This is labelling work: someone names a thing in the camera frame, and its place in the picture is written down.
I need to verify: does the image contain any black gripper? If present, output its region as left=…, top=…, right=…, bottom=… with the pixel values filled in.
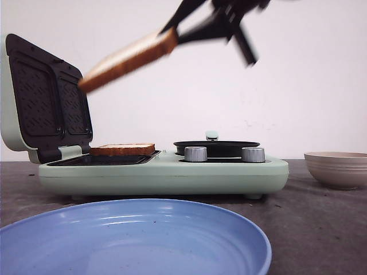
left=159, top=0, right=270, bottom=65

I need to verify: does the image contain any white bread slice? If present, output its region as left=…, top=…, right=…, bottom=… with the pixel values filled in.
left=89, top=143, right=155, bottom=156
left=78, top=27, right=178, bottom=93

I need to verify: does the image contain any mint green sandwich maker lid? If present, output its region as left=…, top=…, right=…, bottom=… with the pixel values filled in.
left=1, top=34, right=93, bottom=164

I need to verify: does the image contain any beige ribbed bowl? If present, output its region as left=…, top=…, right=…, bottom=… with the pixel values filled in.
left=304, top=152, right=366, bottom=190

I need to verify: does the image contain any mint green breakfast maker base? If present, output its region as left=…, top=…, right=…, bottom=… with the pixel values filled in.
left=38, top=151, right=289, bottom=198

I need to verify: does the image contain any black round frying pan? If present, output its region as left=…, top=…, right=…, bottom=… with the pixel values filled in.
left=174, top=131, right=260, bottom=158

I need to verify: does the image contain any left silver control knob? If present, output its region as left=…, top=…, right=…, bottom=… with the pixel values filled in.
left=184, top=146, right=208, bottom=162

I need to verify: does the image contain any silver control knob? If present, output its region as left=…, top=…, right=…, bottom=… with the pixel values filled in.
left=184, top=146, right=208, bottom=162
left=241, top=147, right=266, bottom=163

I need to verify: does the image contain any right silver control knob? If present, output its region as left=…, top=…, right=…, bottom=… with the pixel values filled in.
left=241, top=147, right=266, bottom=163

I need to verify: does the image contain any blue round plate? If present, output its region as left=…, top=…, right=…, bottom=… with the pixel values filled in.
left=1, top=199, right=272, bottom=274

